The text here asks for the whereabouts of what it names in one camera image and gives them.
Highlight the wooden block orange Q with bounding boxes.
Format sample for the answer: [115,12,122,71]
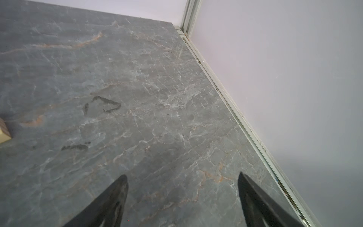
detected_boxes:
[0,118,12,143]

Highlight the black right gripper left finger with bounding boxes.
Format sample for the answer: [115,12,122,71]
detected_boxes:
[64,175,129,227]

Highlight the aluminium frame rail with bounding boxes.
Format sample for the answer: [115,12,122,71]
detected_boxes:
[176,1,321,227]

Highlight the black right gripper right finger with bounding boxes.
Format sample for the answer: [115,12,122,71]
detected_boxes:
[237,172,303,227]

